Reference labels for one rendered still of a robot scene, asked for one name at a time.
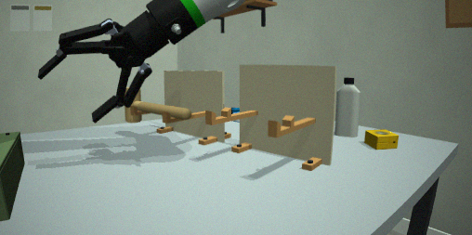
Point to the grey bottle with black cap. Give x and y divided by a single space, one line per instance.
347 114

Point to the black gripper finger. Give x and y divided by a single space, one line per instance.
121 99
66 48

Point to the tan wooden mallet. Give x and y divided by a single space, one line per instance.
176 112

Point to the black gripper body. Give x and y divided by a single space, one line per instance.
140 37

